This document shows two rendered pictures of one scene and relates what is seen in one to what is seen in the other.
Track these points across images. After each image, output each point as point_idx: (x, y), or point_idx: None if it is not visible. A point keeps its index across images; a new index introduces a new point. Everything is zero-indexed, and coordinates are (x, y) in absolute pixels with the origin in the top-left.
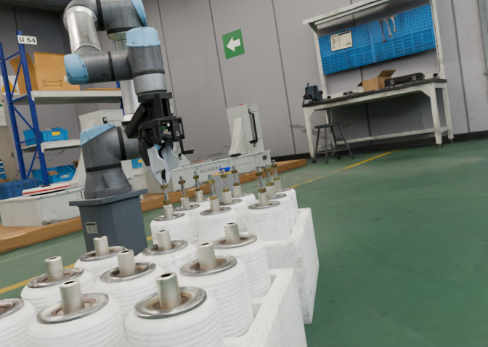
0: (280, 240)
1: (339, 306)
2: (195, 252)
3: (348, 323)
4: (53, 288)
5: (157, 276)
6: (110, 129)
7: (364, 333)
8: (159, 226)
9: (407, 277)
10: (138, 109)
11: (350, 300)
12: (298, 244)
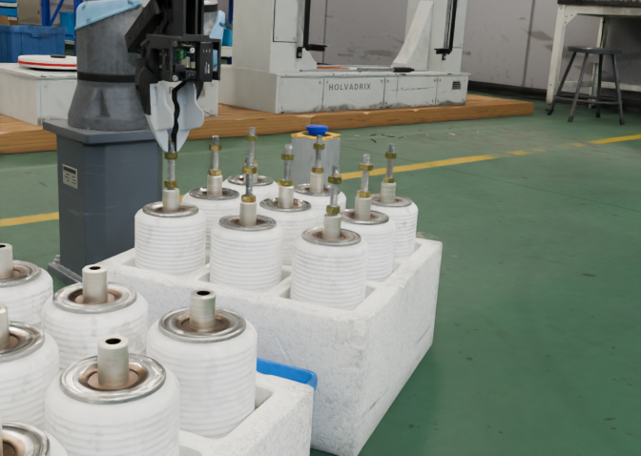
0: (338, 309)
1: (418, 441)
2: (144, 319)
3: None
4: None
5: None
6: (129, 10)
7: None
8: (145, 225)
9: (567, 420)
10: (148, 6)
11: (444, 433)
12: (362, 327)
